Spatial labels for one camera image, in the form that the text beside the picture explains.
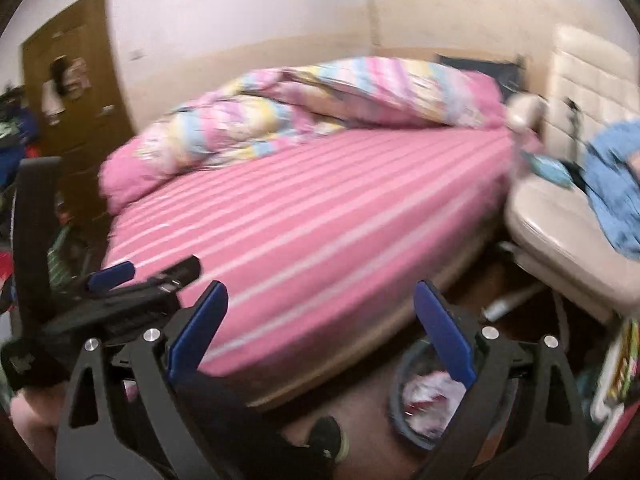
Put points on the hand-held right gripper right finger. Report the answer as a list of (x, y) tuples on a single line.
[(445, 330)]

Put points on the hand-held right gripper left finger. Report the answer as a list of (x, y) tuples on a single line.
[(197, 330)]

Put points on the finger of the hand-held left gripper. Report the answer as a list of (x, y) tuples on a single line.
[(170, 272), (112, 276)]

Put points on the white plastic bag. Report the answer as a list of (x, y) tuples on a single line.
[(430, 395)]

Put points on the grey-blue round bin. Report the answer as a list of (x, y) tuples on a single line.
[(396, 402)]

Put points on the person's left hand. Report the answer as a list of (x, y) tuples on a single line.
[(35, 412)]

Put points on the green patterned tablecloth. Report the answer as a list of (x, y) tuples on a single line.
[(60, 255)]

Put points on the red shopping bag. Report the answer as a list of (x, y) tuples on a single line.
[(6, 275)]

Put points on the person's leg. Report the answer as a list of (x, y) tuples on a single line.
[(250, 430)]

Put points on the pink striped bed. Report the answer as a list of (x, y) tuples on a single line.
[(300, 220)]

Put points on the cream office chair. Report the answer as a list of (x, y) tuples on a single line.
[(550, 220)]

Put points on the black shoe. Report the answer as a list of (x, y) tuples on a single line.
[(327, 440)]

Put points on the beige cap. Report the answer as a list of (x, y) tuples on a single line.
[(79, 80)]

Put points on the brown wooden door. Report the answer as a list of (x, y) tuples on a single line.
[(95, 85)]

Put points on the black cap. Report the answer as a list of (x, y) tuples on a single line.
[(60, 75)]

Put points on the blue clothes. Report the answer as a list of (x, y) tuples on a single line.
[(615, 185)]

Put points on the pastel striped cartoon quilt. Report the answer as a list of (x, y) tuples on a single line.
[(375, 90)]

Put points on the dark blue pillow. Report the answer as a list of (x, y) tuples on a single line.
[(505, 77)]

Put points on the white light switch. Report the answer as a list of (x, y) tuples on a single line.
[(137, 55)]

